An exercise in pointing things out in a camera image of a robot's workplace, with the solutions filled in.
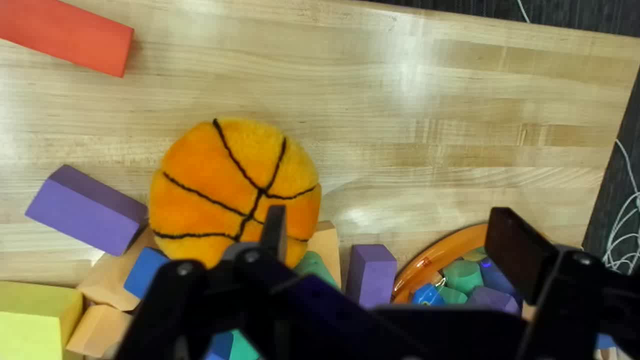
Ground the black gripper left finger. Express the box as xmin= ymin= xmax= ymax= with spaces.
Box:
xmin=258 ymin=205 xmax=289 ymax=266

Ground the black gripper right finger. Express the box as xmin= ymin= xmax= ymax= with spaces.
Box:
xmin=483 ymin=207 xmax=562 ymax=306

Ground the clear plastic toy basket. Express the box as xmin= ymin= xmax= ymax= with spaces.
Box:
xmin=389 ymin=220 xmax=536 ymax=316

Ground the blue-violet foam block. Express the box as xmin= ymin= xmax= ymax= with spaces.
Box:
xmin=478 ymin=256 xmax=516 ymax=296

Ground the tan foam block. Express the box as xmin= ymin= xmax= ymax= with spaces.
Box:
xmin=305 ymin=220 xmax=344 ymax=291
xmin=63 ymin=302 xmax=136 ymax=360
xmin=75 ymin=226 xmax=161 ymax=314

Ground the green foam cylinder block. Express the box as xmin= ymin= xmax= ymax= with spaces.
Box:
xmin=440 ymin=259 xmax=486 ymax=296

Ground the orange plush basketball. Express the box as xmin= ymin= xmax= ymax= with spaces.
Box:
xmin=145 ymin=116 xmax=324 ymax=268

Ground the small blue foam block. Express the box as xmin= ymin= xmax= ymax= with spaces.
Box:
xmin=409 ymin=282 xmax=448 ymax=308

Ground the purple foam cube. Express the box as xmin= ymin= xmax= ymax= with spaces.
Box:
xmin=344 ymin=243 xmax=400 ymax=312

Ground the teal foam block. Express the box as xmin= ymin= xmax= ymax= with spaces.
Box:
xmin=228 ymin=328 xmax=264 ymax=360

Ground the blue flat foam block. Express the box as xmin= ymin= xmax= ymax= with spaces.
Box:
xmin=202 ymin=328 xmax=235 ymax=360

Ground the large blue foam block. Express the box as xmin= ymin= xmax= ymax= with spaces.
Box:
xmin=121 ymin=246 xmax=171 ymax=302

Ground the purple rectangular foam block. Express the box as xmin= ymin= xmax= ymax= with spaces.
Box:
xmin=24 ymin=162 xmax=150 ymax=259

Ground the yellow triangular foam block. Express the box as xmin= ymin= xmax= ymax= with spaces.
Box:
xmin=0 ymin=278 xmax=86 ymax=360

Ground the small red foam block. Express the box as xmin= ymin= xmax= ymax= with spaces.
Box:
xmin=0 ymin=0 xmax=136 ymax=80

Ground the white cable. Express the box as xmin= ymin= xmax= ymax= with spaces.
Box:
xmin=600 ymin=136 xmax=640 ymax=277

